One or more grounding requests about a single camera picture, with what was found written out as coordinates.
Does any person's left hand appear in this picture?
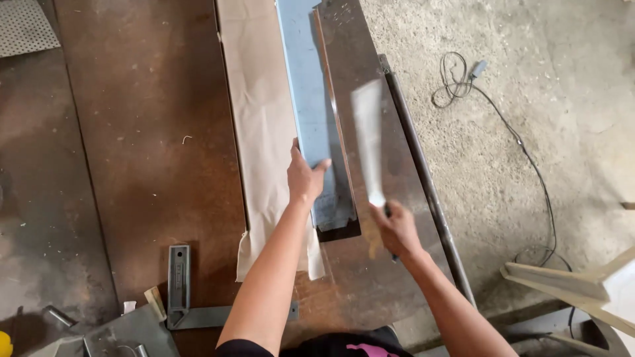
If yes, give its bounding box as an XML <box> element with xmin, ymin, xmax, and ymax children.
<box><xmin>287</xmin><ymin>137</ymin><xmax>332</xmax><ymax>206</ymax></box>

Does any white wooden stool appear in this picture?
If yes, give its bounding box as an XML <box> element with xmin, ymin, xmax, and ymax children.
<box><xmin>499</xmin><ymin>245</ymin><xmax>635</xmax><ymax>357</ymax></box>

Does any dark metal frame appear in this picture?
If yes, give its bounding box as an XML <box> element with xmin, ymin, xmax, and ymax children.
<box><xmin>417</xmin><ymin>306</ymin><xmax>617</xmax><ymax>357</ymax></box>

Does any grey metal angle square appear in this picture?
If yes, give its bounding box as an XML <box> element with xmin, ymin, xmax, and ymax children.
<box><xmin>167</xmin><ymin>244</ymin><xmax>300</xmax><ymax>331</ymax></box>

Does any white flat-bladed hand tool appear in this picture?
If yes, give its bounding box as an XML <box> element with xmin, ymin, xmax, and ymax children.
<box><xmin>350</xmin><ymin>78</ymin><xmax>400</xmax><ymax>263</ymax></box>

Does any black cable with grey plug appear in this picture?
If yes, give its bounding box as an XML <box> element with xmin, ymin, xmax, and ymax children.
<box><xmin>431</xmin><ymin>51</ymin><xmax>577</xmax><ymax>339</ymax></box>

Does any short metal rod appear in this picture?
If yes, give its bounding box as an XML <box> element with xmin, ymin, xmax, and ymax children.
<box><xmin>43</xmin><ymin>305</ymin><xmax>78</xmax><ymax>328</ymax></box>

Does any person's right hand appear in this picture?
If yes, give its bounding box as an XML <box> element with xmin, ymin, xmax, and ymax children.
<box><xmin>369</xmin><ymin>200</ymin><xmax>423</xmax><ymax>259</ymax></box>

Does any long dark metal bar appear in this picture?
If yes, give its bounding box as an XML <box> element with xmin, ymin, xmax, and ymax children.
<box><xmin>377</xmin><ymin>54</ymin><xmax>477</xmax><ymax>309</ymax></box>

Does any blue-grey metal sheet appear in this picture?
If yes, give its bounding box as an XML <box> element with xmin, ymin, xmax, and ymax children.
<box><xmin>275</xmin><ymin>0</ymin><xmax>362</xmax><ymax>243</ymax></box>

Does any perforated metal sheet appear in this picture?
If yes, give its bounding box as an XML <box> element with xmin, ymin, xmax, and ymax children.
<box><xmin>0</xmin><ymin>0</ymin><xmax>62</xmax><ymax>59</ymax></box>

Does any grey metal plate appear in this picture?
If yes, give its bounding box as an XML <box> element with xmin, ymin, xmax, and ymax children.
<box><xmin>29</xmin><ymin>303</ymin><xmax>181</xmax><ymax>357</ymax></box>

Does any small beige wooden piece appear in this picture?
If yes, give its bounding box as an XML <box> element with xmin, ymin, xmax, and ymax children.
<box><xmin>144</xmin><ymin>286</ymin><xmax>168</xmax><ymax>323</ymax></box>

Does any person's black shirt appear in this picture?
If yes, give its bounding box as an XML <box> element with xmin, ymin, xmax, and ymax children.
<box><xmin>215</xmin><ymin>326</ymin><xmax>413</xmax><ymax>357</ymax></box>

